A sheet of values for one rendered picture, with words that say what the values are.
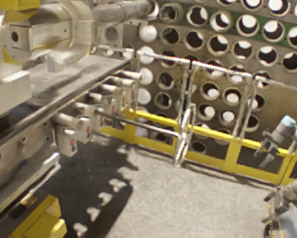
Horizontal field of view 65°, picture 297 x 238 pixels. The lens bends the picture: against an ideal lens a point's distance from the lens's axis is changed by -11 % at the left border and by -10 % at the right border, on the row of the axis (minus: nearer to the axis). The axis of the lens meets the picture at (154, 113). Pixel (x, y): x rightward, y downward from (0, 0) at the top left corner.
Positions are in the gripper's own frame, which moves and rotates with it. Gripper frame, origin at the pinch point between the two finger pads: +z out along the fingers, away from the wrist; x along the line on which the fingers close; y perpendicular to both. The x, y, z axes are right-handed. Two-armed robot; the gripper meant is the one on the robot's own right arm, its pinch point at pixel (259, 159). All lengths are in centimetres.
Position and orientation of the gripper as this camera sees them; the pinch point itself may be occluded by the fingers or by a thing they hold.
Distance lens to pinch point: 165.2
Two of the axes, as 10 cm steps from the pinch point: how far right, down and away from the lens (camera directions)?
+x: 1.0, -3.5, 9.3
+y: 8.7, 4.9, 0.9
